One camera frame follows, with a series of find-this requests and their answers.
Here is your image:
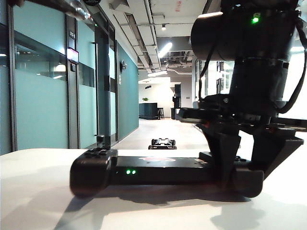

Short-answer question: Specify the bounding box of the dark counter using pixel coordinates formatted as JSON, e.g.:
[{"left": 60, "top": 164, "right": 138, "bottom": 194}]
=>
[{"left": 138, "top": 102, "right": 158, "bottom": 120}]

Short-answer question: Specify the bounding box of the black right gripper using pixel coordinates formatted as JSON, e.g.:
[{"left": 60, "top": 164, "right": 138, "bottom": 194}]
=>
[{"left": 177, "top": 94, "right": 307, "bottom": 193}]

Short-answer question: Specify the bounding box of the black remote control with joysticks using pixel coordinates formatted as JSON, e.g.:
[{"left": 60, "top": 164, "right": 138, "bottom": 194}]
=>
[{"left": 69, "top": 134, "right": 265, "bottom": 198}]

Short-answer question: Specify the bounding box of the small black wheeled robot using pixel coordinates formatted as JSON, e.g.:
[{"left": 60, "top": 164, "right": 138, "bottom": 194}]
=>
[{"left": 148, "top": 138, "right": 178, "bottom": 150}]

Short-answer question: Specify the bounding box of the vertical door handle bar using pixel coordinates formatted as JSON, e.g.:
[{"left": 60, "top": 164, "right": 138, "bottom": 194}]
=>
[{"left": 92, "top": 41, "right": 100, "bottom": 138}]

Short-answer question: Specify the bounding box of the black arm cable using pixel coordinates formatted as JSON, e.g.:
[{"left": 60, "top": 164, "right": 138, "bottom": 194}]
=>
[{"left": 273, "top": 11, "right": 307, "bottom": 114}]

